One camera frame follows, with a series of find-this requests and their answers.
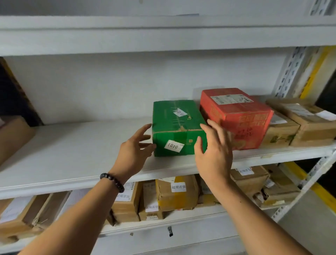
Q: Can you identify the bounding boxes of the person's left hand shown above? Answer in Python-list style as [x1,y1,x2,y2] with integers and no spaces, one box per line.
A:
[110,123,157,184]

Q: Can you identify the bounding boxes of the person's right hand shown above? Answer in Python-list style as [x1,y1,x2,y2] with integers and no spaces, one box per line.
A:
[194,119,234,195]

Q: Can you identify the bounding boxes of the row of parcels shelf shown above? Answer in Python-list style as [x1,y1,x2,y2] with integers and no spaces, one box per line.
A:
[0,164,302,241]

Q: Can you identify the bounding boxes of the white metal shelf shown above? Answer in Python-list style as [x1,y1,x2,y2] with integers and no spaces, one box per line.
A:
[0,0,336,255]

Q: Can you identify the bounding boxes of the plain green cardboard box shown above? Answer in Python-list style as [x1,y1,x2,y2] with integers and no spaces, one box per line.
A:
[152,99,208,158]

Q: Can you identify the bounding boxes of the red printed cardboard box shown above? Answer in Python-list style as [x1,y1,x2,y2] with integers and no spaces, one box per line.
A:
[199,88,275,151]

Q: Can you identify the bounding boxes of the taped brown parcel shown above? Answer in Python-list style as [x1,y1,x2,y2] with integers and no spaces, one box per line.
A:
[266,98,336,147]

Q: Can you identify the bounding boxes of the person's left forearm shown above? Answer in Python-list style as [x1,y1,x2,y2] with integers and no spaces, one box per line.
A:
[18,178,123,255]

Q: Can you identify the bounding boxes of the person's right forearm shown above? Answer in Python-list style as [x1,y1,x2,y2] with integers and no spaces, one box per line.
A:
[218,184,313,255]

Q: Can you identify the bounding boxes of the plain yellow tape line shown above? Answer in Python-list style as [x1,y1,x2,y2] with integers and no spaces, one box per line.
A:
[285,161,336,213]

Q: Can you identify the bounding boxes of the dark glass door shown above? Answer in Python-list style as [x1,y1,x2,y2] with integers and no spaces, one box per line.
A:
[315,77,336,108]

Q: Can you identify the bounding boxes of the yellow printed tape strip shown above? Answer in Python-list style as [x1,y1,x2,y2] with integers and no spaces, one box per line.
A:
[299,46,336,100]

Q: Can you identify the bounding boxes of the dark bead bracelet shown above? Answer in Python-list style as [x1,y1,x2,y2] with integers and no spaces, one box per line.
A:
[99,172,125,194]

